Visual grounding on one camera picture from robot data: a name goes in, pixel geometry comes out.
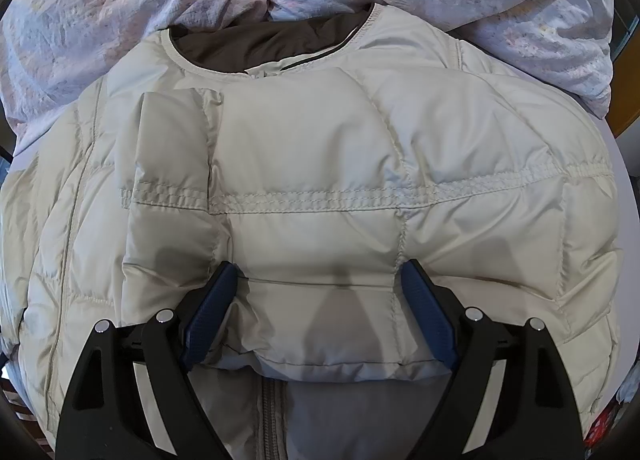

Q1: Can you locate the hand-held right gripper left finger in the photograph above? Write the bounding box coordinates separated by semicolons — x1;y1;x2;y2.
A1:
55;260;262;460

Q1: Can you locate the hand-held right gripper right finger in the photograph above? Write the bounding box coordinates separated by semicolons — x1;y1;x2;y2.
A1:
394;257;584;460

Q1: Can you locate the cream quilted puffer jacket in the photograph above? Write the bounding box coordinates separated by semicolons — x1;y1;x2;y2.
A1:
0;3;623;460

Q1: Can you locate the red patterned cloth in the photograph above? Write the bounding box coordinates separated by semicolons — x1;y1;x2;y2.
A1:
590;380;632;460

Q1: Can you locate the pink lilac patterned duvet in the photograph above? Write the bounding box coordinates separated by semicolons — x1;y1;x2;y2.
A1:
0;0;615;143

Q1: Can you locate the orange wooden frame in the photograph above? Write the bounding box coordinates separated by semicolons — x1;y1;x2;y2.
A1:
611;15;640;137

